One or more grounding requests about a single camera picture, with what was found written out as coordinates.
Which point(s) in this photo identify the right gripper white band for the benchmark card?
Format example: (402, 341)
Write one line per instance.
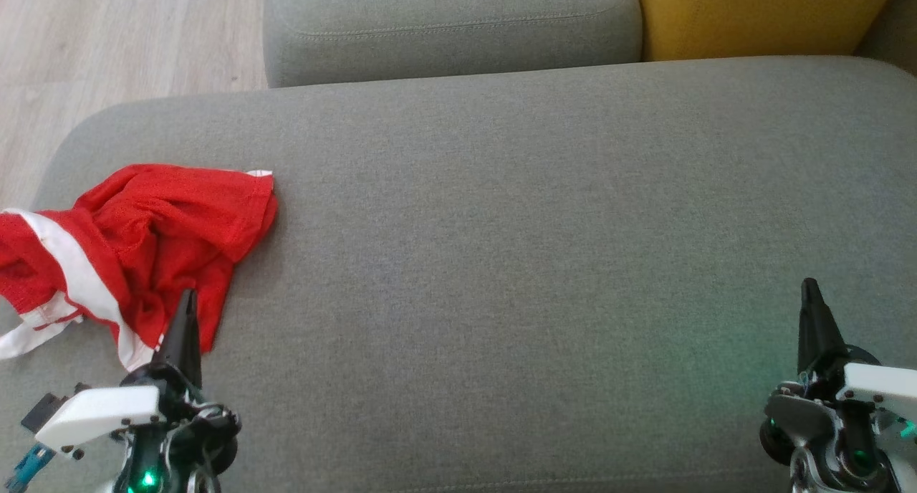
(867, 389)

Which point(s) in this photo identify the yellow sofa cushion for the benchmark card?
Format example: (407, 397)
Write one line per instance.
(752, 13)

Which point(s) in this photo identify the grey sofa back cushion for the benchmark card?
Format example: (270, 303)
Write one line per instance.
(451, 27)

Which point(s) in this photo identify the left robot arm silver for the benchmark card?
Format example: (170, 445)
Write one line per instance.
(154, 482)

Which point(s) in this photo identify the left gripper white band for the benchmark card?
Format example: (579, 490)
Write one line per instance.
(100, 414)

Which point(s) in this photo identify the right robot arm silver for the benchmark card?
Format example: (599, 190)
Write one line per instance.
(845, 479)

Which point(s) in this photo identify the red shorts with white trim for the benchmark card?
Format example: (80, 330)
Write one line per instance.
(186, 221)

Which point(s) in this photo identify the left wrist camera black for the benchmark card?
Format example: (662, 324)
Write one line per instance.
(37, 413)

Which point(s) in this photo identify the grey fabric sofa seat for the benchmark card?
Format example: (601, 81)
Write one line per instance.
(501, 264)

